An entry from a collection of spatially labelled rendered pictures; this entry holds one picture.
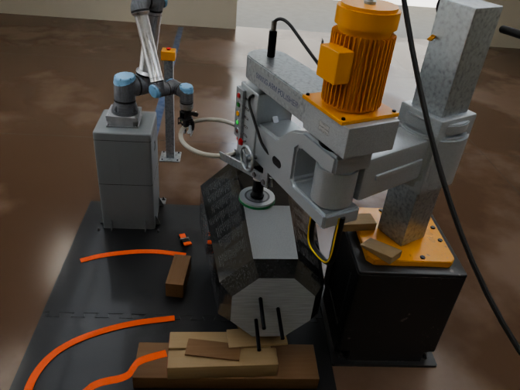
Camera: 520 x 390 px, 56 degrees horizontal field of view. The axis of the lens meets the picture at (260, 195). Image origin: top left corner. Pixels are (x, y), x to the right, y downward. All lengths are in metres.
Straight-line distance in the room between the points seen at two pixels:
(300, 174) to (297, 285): 0.58
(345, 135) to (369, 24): 0.40
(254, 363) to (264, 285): 0.50
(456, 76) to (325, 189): 0.78
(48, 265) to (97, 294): 0.49
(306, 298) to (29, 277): 1.98
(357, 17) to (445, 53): 0.69
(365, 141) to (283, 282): 0.92
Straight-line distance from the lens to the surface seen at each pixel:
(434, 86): 2.45
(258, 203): 2.83
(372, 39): 1.85
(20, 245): 4.01
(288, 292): 2.55
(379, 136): 1.96
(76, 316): 3.36
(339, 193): 2.11
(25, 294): 3.61
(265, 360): 2.82
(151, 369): 2.91
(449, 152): 2.50
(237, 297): 2.55
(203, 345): 2.85
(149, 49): 3.32
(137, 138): 3.53
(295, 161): 2.26
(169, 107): 4.67
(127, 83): 3.53
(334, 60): 1.80
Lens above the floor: 2.43
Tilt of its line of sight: 33 degrees down
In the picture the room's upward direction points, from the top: 6 degrees clockwise
